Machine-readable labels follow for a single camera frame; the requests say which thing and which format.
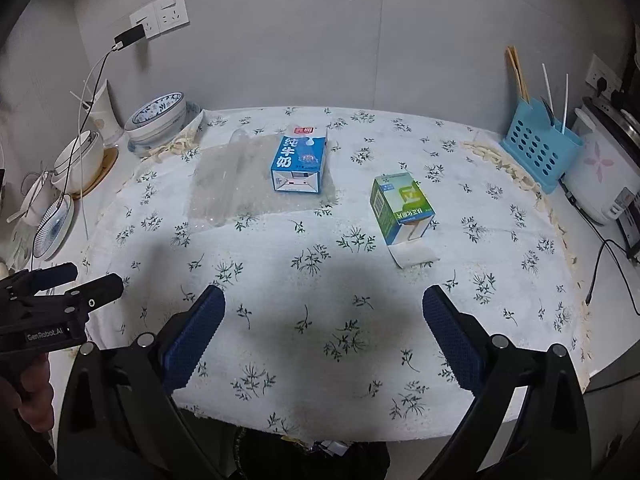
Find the white rice cooker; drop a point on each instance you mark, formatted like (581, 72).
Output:
(595, 170)

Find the person's left hand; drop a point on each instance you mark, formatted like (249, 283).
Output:
(36, 395)

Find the white spoon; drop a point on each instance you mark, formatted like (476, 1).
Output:
(17, 214)

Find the small white bowl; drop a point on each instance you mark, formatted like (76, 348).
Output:
(40, 200)

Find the blue milk carton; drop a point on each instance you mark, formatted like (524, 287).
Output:
(295, 155)

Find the blue patterned bowl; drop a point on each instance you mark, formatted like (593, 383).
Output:
(155, 115)

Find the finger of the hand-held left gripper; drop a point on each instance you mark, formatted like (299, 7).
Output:
(100, 287)
(55, 274)

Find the white plastic stick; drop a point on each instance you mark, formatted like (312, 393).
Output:
(565, 105)
(547, 85)

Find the white floral tablecloth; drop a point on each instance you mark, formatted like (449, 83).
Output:
(320, 270)

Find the black bag-lined trash bin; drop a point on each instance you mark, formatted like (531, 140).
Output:
(360, 460)

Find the blue striped plate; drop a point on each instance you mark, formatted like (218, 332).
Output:
(52, 227)

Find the white cup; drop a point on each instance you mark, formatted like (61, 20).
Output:
(107, 115)

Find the white wall outlet with plug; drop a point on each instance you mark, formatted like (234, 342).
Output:
(600, 72)

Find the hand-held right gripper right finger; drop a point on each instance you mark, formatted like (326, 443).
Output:
(452, 340)

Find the clear bubble wrap sheet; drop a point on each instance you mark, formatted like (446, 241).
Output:
(225, 180)

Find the white bowl with dark rim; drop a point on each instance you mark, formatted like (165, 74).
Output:
(80, 152)

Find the black charger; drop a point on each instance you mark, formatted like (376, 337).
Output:
(130, 37)

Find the green white carton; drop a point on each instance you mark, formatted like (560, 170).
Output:
(395, 205)

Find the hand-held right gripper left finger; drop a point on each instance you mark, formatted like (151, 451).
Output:
(195, 340)

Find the wooden chopstick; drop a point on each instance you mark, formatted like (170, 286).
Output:
(515, 75)
(521, 75)

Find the blue patterned plate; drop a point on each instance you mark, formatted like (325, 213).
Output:
(187, 120)

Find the blue plastic utensil basket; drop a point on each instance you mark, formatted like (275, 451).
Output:
(535, 150)

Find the plain white bowl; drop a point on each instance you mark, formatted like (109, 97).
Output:
(80, 180)

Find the round wooden mat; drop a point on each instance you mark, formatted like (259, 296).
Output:
(107, 165)

